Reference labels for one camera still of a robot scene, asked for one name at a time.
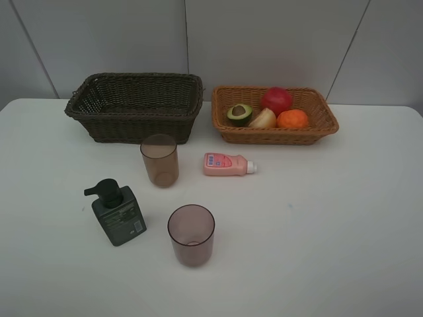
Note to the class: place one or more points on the halved avocado with pit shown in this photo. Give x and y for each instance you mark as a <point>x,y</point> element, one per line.
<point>240,115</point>

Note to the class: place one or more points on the orange yellow peach fruit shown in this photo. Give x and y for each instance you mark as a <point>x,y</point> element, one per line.
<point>265,119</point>

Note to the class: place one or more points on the red apple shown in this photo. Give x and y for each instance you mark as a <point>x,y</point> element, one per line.
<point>276,99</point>

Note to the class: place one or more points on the orange tangerine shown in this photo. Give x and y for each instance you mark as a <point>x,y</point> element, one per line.
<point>293,119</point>

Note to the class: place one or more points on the pink small bottle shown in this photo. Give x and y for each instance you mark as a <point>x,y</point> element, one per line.
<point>218,164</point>

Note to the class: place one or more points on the brown translucent plastic cup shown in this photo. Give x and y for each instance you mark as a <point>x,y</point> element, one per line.
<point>160,158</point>

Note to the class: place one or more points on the pink translucent plastic cup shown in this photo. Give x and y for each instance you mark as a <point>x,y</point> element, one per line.
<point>191,229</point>

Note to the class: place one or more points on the dark green pump bottle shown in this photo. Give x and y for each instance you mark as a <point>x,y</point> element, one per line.
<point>117,211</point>

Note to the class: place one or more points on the dark brown wicker basket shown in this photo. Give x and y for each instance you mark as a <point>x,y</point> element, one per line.
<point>130,107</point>

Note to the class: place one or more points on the light orange wicker basket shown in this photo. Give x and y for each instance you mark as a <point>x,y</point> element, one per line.
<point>322,122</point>

